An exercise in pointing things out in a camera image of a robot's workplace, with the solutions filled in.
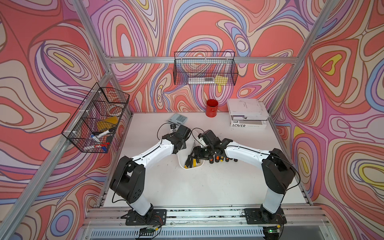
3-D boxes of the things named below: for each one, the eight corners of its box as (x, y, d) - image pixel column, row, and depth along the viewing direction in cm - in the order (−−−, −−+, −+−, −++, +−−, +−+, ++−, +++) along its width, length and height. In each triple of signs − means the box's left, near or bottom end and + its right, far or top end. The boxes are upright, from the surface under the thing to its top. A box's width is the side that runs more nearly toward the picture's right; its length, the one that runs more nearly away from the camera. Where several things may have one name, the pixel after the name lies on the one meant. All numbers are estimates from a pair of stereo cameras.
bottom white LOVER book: (231, 130, 112) (232, 125, 108) (230, 124, 116) (231, 119, 111) (266, 130, 112) (269, 125, 108) (264, 124, 115) (266, 119, 111)
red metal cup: (206, 117, 121) (206, 107, 112) (205, 109, 127) (206, 99, 118) (216, 117, 121) (218, 107, 112) (215, 109, 127) (217, 99, 118)
